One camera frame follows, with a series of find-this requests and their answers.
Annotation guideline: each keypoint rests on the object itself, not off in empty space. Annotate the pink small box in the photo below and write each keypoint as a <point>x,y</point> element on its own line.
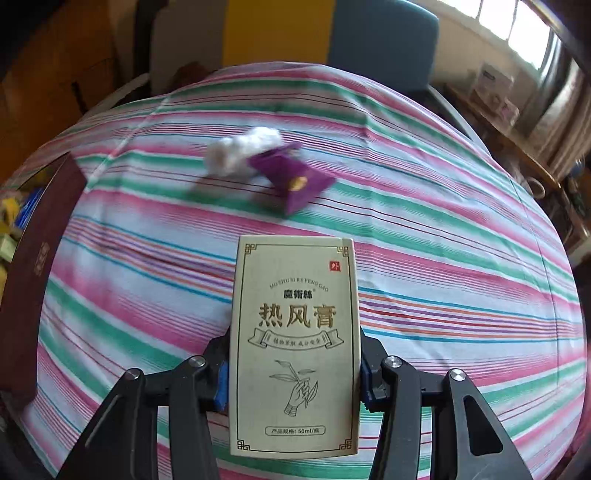
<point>508,111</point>

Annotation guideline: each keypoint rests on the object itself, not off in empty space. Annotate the window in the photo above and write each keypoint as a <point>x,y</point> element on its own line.
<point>503,23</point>

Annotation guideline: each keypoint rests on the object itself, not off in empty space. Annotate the blue packet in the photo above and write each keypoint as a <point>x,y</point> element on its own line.
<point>33,204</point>

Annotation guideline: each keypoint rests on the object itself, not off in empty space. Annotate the grey yellow blue headboard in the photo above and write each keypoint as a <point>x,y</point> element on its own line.
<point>286,32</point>

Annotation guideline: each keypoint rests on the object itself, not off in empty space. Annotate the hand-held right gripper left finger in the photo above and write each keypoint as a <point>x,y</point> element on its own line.
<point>221,387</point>

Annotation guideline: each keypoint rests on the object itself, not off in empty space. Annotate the beige curtain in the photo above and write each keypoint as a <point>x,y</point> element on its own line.
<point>558,115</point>

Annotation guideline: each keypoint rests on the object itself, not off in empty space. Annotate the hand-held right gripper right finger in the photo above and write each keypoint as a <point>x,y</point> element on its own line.
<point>368,383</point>

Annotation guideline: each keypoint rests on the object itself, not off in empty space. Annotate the wooden desk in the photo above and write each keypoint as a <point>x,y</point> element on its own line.
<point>498,138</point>

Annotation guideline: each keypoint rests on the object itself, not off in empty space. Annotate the white crumpled wad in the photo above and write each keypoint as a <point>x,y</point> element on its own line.
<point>235,150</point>

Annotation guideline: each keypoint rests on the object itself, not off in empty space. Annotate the cream printed carton box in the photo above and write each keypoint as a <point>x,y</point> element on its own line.
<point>295,350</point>

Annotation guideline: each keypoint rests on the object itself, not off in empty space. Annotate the gold tin box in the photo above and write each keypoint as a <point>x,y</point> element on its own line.
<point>32,277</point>

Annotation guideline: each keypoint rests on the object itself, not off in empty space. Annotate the white cardboard box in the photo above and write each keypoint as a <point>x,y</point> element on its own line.
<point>494,83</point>

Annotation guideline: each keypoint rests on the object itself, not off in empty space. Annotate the striped blanket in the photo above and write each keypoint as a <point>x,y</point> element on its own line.
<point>438,254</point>

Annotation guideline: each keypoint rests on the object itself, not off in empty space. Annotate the purple velvet pouch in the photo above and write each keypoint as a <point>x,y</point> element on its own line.
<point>291,177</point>

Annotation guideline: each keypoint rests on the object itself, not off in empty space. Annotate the wooden wardrobe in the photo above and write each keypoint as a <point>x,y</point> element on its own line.
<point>60,60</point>

